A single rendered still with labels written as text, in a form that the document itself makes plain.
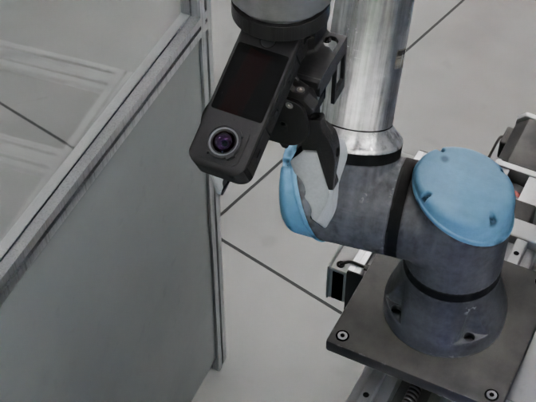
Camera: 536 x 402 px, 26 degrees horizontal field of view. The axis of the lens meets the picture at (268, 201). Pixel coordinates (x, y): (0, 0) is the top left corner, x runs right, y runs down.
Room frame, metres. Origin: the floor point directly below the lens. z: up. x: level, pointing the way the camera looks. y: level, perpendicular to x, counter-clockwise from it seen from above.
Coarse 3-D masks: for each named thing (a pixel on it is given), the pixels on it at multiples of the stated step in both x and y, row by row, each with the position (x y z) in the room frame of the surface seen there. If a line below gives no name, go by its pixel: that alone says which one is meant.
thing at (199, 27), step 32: (192, 0) 1.54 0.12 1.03; (192, 32) 1.50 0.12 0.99; (160, 64) 1.41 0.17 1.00; (128, 128) 1.30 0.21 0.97; (96, 160) 1.21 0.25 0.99; (64, 192) 1.13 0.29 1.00; (32, 224) 1.07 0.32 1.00; (32, 256) 1.04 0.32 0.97; (0, 288) 0.97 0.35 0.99; (224, 320) 1.57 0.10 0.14; (224, 352) 1.56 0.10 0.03
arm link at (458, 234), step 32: (416, 160) 0.94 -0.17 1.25; (448, 160) 0.92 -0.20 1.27; (480, 160) 0.93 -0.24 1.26; (416, 192) 0.88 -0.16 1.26; (448, 192) 0.88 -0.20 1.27; (480, 192) 0.88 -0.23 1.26; (512, 192) 0.89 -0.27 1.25; (416, 224) 0.86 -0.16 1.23; (448, 224) 0.84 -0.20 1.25; (480, 224) 0.84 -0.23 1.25; (512, 224) 0.88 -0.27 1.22; (416, 256) 0.85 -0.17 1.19; (448, 256) 0.84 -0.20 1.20; (480, 256) 0.84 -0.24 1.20; (448, 288) 0.84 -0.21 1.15; (480, 288) 0.84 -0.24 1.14
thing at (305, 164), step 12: (300, 156) 0.64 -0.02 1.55; (312, 156) 0.64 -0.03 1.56; (300, 168) 0.64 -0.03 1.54; (312, 168) 0.64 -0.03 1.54; (312, 180) 0.64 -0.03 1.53; (324, 180) 0.63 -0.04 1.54; (312, 192) 0.64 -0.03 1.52; (324, 192) 0.63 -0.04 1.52; (336, 192) 0.64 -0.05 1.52; (312, 204) 0.63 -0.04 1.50; (324, 204) 0.63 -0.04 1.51; (336, 204) 0.64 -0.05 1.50; (312, 216) 0.63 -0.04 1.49; (324, 216) 0.63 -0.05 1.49
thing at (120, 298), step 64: (192, 64) 1.51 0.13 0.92; (192, 128) 1.49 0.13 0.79; (128, 192) 1.29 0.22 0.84; (192, 192) 1.48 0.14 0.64; (64, 256) 1.11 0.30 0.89; (128, 256) 1.26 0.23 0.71; (192, 256) 1.46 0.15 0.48; (0, 320) 0.96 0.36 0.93; (64, 320) 1.08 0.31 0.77; (128, 320) 1.24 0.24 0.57; (192, 320) 1.45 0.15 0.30; (0, 384) 0.93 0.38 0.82; (64, 384) 1.05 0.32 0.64; (128, 384) 1.21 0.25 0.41; (192, 384) 1.43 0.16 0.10
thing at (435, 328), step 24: (408, 288) 0.87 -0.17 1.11; (504, 288) 0.90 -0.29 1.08; (384, 312) 0.89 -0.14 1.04; (408, 312) 0.85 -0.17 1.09; (432, 312) 0.84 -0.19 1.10; (456, 312) 0.84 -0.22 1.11; (480, 312) 0.84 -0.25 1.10; (504, 312) 0.87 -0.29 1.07; (408, 336) 0.84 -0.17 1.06; (432, 336) 0.83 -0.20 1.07; (456, 336) 0.83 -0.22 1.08; (480, 336) 0.83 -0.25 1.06
